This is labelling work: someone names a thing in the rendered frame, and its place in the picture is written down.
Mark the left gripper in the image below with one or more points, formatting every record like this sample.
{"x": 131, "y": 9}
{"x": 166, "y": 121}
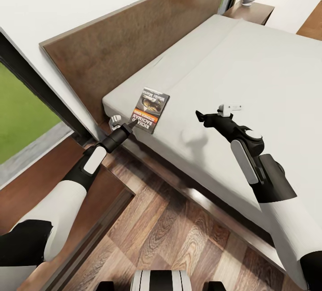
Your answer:
{"x": 122, "y": 133}

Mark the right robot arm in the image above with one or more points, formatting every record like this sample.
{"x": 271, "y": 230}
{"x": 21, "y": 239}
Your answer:
{"x": 297, "y": 237}

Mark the robot trunk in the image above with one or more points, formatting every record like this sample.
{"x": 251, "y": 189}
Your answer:
{"x": 161, "y": 280}

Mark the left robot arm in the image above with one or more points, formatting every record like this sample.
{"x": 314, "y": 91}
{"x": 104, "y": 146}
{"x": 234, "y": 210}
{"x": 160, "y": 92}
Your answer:
{"x": 41, "y": 234}

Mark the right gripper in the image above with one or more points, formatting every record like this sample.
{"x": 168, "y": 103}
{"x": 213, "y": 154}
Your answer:
{"x": 214, "y": 120}

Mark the bed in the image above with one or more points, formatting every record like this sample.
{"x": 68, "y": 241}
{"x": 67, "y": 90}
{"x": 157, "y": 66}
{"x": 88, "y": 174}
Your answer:
{"x": 184, "y": 49}

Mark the hardback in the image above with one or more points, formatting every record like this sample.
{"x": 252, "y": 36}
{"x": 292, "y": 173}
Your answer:
{"x": 149, "y": 109}

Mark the sliding door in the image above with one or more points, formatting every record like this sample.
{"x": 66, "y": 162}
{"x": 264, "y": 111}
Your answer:
{"x": 312, "y": 27}

